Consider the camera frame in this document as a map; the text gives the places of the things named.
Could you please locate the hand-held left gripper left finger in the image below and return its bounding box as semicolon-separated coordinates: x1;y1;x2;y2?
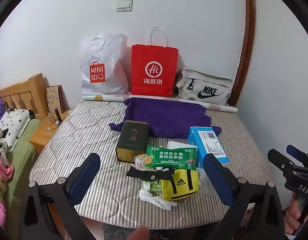
19;152;102;240

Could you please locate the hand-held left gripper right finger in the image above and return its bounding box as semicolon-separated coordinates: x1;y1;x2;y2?
203;153;286;240

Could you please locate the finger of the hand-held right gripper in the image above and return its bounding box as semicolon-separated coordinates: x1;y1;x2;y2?
267;148;295;178
286;144;308;167

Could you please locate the small yellow bag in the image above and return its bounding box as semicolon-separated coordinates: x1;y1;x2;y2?
160;169;201;202

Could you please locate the green snack packet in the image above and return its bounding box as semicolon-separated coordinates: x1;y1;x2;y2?
146;146;197;170

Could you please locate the black strap with screw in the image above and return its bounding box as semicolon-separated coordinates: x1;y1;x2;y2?
126;169;174;182

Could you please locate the green wet wipes packet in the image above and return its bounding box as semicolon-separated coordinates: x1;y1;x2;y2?
142;180;164;197

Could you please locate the person's right hand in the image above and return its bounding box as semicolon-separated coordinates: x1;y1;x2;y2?
284;198;308;236

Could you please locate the person's left hand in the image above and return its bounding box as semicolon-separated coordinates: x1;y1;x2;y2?
128;226;151;240

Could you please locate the blue cardboard box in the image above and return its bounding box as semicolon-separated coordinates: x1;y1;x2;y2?
188;126;231;168

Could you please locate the fruit print packet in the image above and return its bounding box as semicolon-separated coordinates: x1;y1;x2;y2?
134;154;157;171

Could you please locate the dark green tea box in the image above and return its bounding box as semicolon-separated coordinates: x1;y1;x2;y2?
115;120;149;163

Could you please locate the wooden nightstand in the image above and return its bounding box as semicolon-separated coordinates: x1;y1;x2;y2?
28;109;71;154

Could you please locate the green bedsheet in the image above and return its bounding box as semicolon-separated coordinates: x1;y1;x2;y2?
5;119;41;205

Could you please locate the printed paper roll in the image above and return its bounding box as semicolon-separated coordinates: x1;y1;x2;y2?
82;94;238;114

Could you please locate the purple towel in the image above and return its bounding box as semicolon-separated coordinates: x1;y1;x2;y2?
109;97;222;139

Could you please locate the brown framed book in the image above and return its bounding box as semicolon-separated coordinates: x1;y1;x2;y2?
45;85;63;114

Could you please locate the colourful blanket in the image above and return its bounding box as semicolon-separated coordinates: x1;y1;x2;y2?
0;147;15;230

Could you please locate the black and white pillow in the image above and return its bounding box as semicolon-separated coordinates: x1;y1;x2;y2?
0;109;35;153

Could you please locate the grey waist bag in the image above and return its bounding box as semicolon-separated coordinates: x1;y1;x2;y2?
176;69;233;106

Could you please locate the wooden headboard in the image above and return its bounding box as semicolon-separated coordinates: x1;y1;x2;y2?
0;73;48;119

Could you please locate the white plastic shopping bag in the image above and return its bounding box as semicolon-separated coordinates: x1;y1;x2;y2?
80;33;129;96

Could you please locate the red paper bag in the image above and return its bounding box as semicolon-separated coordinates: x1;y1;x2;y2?
130;26;179;97

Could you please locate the wooden door frame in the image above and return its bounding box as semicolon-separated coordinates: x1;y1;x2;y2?
235;0;255;108

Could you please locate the white light switch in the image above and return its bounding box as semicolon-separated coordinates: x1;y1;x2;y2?
116;0;133;12

